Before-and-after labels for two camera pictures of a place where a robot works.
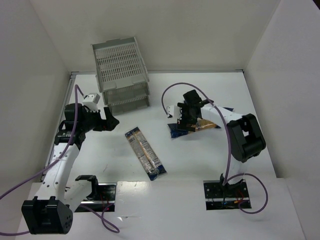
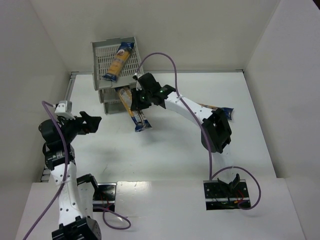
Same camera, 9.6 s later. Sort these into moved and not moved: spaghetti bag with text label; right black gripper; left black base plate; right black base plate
Moved: right black gripper; spaghetti bag with text label
Not moved: left black base plate; right black base plate
